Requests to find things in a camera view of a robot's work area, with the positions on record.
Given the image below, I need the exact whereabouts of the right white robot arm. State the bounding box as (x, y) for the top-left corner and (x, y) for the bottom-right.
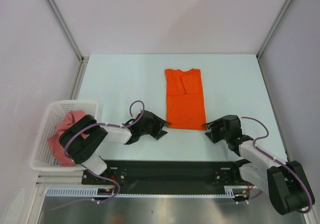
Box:
(203, 115), (315, 215)

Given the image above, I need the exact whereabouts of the aluminium frame rail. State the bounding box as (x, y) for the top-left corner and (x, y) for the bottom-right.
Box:
(35, 171), (83, 187)

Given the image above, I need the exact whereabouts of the white plastic basket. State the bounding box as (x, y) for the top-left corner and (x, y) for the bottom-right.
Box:
(30, 100), (99, 172)

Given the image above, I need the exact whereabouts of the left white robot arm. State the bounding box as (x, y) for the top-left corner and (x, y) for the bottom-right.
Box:
(59, 110), (171, 184)

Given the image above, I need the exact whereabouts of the pink t shirt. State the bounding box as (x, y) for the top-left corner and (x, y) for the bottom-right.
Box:
(47, 110), (90, 167)

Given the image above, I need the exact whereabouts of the left aluminium frame post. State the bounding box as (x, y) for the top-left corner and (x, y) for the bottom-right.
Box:
(44, 0), (89, 99)

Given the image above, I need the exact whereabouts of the aluminium frame post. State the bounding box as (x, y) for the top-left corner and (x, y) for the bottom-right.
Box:
(44, 0), (89, 99)
(256, 0), (294, 61)

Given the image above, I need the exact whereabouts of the orange t shirt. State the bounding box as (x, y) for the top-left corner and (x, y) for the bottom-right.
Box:
(164, 69), (207, 131)

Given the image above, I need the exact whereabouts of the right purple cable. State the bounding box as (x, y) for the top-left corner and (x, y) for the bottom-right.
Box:
(234, 116), (315, 214)

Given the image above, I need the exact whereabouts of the right aluminium frame post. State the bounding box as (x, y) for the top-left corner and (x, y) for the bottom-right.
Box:
(256, 0), (294, 61)

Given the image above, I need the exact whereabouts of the white cable duct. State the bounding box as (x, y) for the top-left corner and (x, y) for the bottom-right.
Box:
(46, 185), (252, 198)

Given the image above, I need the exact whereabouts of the purple cable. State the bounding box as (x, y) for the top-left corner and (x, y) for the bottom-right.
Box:
(48, 100), (146, 211)
(234, 116), (315, 214)

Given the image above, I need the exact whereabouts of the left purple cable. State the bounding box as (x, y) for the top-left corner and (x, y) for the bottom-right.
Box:
(48, 100), (146, 211)

